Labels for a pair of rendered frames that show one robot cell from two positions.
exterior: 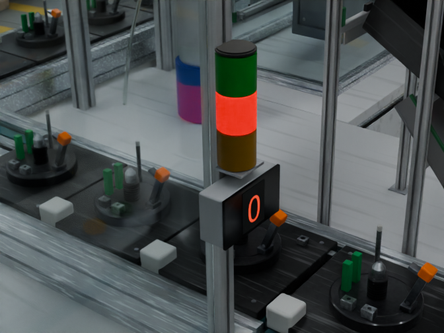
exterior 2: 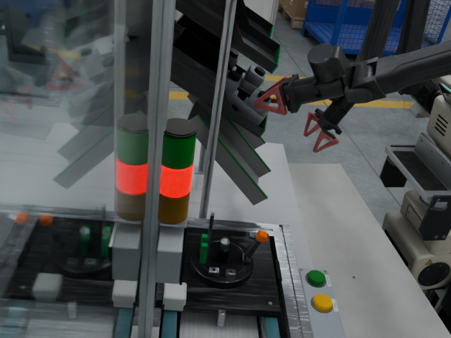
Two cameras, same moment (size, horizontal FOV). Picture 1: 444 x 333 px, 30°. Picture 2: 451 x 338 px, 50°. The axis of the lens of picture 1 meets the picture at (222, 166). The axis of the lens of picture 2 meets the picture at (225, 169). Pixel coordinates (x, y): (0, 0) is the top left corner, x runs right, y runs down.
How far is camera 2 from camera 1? 0.57 m
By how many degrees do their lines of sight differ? 38
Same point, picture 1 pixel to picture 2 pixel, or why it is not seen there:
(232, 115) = (181, 183)
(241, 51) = (190, 131)
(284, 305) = (175, 291)
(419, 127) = (212, 136)
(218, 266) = (152, 291)
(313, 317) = (192, 290)
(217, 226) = (174, 269)
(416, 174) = (211, 167)
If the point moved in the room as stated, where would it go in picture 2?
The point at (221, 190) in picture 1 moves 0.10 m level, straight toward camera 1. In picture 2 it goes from (172, 241) to (213, 284)
